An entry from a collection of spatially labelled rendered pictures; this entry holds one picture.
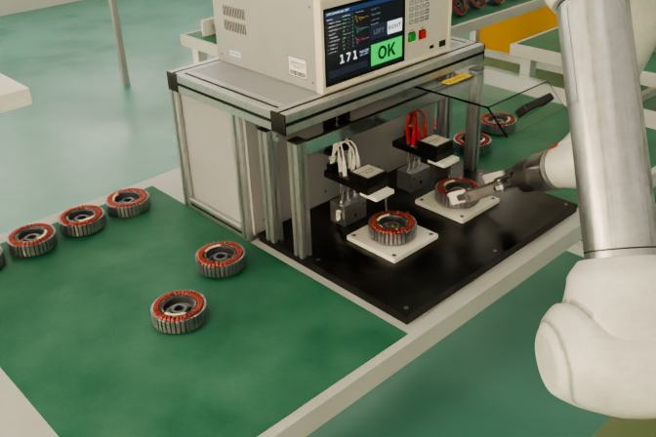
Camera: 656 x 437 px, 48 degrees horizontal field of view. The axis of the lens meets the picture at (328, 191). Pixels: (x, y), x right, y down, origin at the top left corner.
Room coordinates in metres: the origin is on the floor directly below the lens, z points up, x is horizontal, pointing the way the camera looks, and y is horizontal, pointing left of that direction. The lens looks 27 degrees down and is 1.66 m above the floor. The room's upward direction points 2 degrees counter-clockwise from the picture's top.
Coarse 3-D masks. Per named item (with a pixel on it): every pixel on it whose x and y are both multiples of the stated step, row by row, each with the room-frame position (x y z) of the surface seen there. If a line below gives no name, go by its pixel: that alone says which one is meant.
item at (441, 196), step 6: (444, 180) 1.68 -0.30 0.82; (450, 180) 1.68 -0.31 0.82; (456, 180) 1.68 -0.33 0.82; (462, 180) 1.68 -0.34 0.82; (468, 180) 1.67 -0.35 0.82; (438, 186) 1.65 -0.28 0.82; (444, 186) 1.65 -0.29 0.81; (450, 186) 1.68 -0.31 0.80; (456, 186) 1.66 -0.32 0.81; (462, 186) 1.67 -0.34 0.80; (468, 186) 1.66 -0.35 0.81; (474, 186) 1.64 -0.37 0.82; (438, 192) 1.63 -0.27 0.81; (444, 192) 1.62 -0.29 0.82; (438, 198) 1.62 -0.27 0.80; (444, 198) 1.61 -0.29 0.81; (444, 204) 1.61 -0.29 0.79; (450, 204) 1.60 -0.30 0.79; (456, 204) 1.60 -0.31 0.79; (462, 204) 1.59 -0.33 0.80; (468, 204) 1.60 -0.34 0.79; (474, 204) 1.60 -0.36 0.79
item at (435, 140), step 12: (396, 144) 1.75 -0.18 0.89; (408, 144) 1.73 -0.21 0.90; (420, 144) 1.70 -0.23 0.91; (432, 144) 1.68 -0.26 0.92; (444, 144) 1.68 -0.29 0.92; (408, 156) 1.74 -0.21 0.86; (420, 156) 1.69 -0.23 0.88; (432, 156) 1.66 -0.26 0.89; (444, 156) 1.68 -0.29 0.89; (456, 156) 1.69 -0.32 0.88; (408, 168) 1.74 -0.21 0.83
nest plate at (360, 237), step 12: (360, 228) 1.52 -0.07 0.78; (420, 228) 1.51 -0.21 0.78; (348, 240) 1.48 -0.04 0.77; (360, 240) 1.46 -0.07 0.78; (372, 240) 1.46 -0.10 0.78; (420, 240) 1.45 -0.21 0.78; (432, 240) 1.47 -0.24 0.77; (372, 252) 1.43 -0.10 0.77; (384, 252) 1.41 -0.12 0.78; (396, 252) 1.41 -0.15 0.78; (408, 252) 1.41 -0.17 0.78
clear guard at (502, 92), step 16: (480, 64) 1.85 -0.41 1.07; (432, 80) 1.74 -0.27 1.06; (464, 80) 1.73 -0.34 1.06; (480, 80) 1.73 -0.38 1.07; (496, 80) 1.72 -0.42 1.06; (512, 80) 1.72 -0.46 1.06; (528, 80) 1.71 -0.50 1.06; (544, 80) 1.71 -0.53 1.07; (448, 96) 1.63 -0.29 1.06; (464, 96) 1.62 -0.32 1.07; (480, 96) 1.62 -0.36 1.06; (496, 96) 1.61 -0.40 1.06; (512, 96) 1.61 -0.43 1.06; (528, 96) 1.64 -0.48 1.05; (496, 112) 1.55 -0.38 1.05; (512, 112) 1.57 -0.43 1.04; (528, 112) 1.59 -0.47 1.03; (544, 112) 1.62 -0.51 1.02; (512, 128) 1.53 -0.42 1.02
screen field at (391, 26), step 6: (378, 24) 1.64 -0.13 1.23; (384, 24) 1.65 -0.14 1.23; (390, 24) 1.67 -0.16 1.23; (396, 24) 1.68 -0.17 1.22; (372, 30) 1.63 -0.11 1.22; (378, 30) 1.64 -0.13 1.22; (384, 30) 1.65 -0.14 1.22; (390, 30) 1.67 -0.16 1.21; (396, 30) 1.68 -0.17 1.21; (372, 36) 1.63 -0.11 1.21; (378, 36) 1.64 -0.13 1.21
